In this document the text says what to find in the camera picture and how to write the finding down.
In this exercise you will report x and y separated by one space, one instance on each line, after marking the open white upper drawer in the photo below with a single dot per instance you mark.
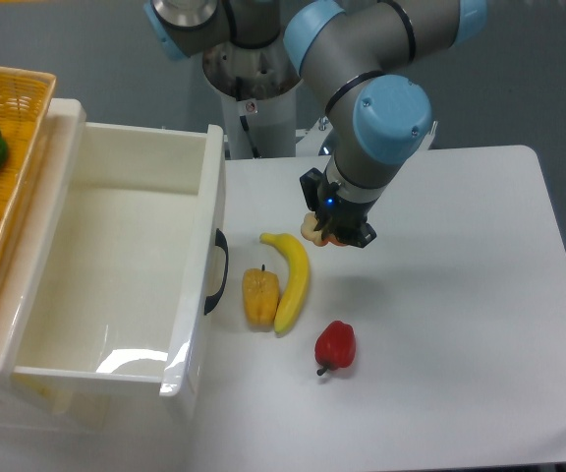
120 297

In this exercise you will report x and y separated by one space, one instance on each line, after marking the red bell pepper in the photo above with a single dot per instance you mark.
335 348

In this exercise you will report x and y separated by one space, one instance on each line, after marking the yellow banana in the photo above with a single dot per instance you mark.
299 274

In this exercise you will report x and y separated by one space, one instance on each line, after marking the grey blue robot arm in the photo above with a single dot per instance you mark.
349 62

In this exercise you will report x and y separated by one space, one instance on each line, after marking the yellow bell pepper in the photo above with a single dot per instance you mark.
261 292

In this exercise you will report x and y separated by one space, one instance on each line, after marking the round tan bread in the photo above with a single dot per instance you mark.
309 232

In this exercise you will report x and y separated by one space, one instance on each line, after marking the yellow woven basket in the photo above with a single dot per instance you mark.
25 97

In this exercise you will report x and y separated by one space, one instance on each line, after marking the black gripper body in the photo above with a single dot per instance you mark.
338 214

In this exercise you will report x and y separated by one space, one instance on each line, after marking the black drawer handle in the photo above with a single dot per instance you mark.
220 271

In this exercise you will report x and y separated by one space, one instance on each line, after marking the white drawer cabinet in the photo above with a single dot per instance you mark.
24 402

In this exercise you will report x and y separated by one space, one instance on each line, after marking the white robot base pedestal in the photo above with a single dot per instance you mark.
257 90

